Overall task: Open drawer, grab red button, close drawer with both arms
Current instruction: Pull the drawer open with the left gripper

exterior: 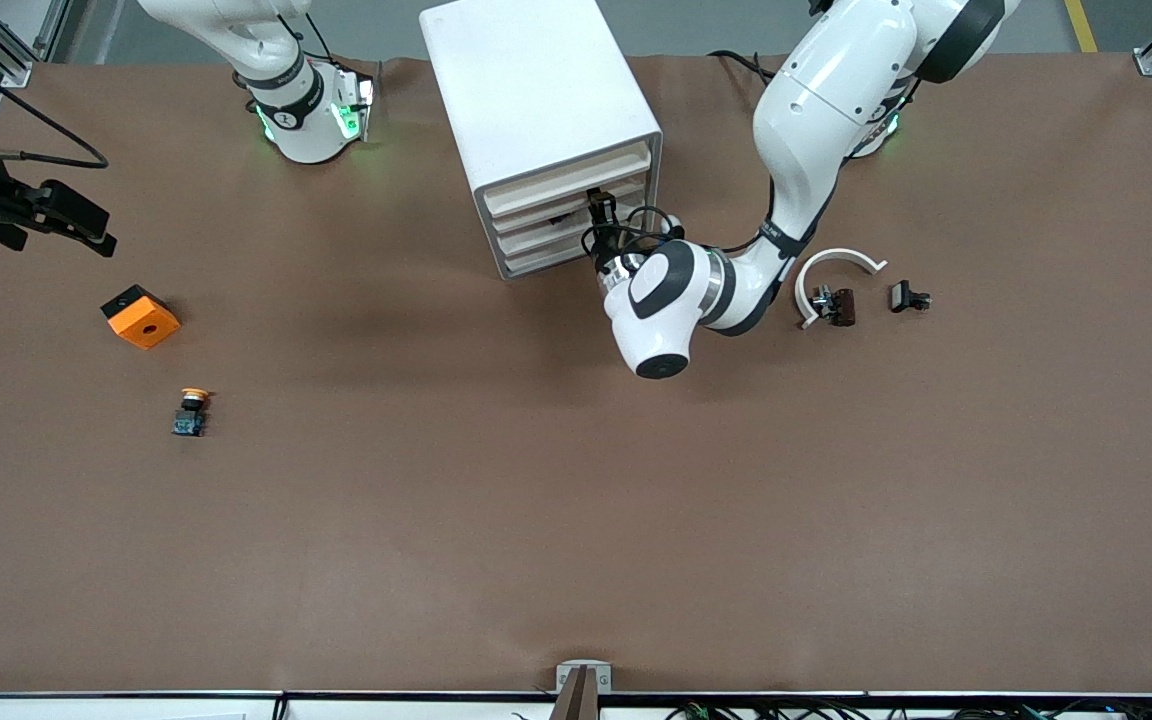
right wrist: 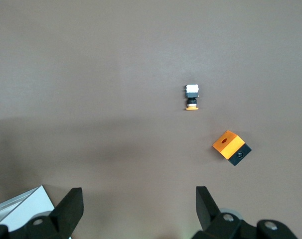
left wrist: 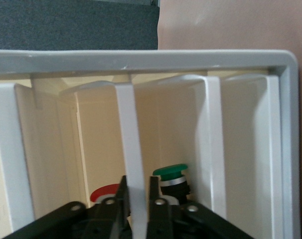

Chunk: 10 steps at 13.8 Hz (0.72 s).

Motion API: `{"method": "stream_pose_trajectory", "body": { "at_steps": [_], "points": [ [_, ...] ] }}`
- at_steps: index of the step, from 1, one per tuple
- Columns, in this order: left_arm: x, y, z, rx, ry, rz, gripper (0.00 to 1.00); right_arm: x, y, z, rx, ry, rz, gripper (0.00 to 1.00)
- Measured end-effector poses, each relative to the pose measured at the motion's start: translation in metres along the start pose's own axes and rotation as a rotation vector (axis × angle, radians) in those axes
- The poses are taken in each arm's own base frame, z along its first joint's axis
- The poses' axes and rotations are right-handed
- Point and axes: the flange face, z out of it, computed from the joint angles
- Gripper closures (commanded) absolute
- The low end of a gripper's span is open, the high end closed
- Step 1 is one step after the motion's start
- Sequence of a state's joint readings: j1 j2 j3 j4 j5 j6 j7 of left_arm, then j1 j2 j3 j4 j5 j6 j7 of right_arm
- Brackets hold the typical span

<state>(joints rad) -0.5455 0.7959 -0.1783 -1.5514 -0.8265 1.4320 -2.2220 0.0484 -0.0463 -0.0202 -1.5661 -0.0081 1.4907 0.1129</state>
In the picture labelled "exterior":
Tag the yellow cap push button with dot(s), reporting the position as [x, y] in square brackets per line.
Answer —
[191, 420]

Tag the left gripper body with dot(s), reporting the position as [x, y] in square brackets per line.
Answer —
[605, 247]

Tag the white plastic drawer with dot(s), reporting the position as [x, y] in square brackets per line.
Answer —
[546, 245]
[556, 185]
[546, 264]
[536, 222]

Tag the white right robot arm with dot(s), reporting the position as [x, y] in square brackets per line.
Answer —
[296, 110]

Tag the white drawer cabinet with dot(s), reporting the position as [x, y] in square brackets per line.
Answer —
[536, 90]

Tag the brown table cover sheet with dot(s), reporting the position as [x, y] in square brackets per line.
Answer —
[536, 500]

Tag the orange block with hole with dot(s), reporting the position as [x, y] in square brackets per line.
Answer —
[141, 320]

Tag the brown cylinder part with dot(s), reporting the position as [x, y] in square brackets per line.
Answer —
[844, 306]

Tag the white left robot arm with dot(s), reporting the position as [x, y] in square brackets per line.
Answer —
[836, 90]

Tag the grey metal mount bracket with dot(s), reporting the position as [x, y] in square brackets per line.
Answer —
[584, 675]

